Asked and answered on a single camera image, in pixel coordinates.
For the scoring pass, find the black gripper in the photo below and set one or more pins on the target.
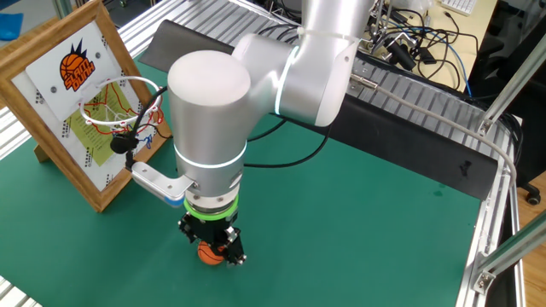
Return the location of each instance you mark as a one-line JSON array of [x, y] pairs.
[[211, 230]]

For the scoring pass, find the small orange basketball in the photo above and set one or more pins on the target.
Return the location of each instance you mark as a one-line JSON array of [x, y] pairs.
[[208, 256]]

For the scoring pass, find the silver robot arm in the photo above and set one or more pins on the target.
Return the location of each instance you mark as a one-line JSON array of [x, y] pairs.
[[209, 111]]

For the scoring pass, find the green table mat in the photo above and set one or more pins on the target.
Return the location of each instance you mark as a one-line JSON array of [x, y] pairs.
[[341, 234]]

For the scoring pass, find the white hoop with net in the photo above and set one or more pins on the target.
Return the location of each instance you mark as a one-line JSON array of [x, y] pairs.
[[128, 78]]

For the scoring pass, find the white slam dunk backboard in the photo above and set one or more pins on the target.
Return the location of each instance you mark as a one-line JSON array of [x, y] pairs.
[[47, 70]]

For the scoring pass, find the black cylindrical device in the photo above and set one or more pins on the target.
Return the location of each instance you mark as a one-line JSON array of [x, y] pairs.
[[401, 55]]

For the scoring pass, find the black power adapter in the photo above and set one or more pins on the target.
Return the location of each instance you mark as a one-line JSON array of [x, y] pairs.
[[426, 55]]

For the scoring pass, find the black office chair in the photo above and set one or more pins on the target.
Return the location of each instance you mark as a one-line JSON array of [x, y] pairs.
[[533, 140]]

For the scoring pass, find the white keyboard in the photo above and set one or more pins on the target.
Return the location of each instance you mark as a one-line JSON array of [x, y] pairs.
[[458, 5]]

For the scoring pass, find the light wooden desk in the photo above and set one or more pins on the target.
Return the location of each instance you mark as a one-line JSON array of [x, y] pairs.
[[478, 25]]

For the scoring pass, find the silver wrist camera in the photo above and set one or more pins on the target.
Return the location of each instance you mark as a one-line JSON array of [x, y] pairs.
[[153, 179]]

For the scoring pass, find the wooden picture frame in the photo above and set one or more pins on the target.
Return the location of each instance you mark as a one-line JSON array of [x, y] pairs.
[[115, 42]]

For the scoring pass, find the aluminium frame post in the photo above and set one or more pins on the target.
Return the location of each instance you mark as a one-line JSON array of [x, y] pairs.
[[512, 251], [512, 81], [63, 6]]

